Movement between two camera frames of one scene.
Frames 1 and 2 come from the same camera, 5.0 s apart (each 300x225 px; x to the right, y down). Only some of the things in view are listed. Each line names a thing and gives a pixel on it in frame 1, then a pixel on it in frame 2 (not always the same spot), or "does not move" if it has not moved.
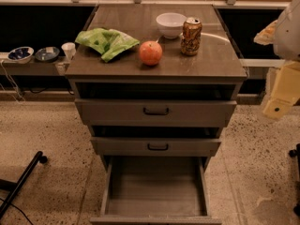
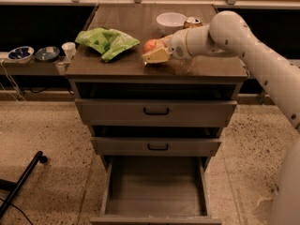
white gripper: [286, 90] → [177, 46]
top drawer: [157, 112] does not move
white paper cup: [69, 49] does not move
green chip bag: [107, 42] does not move
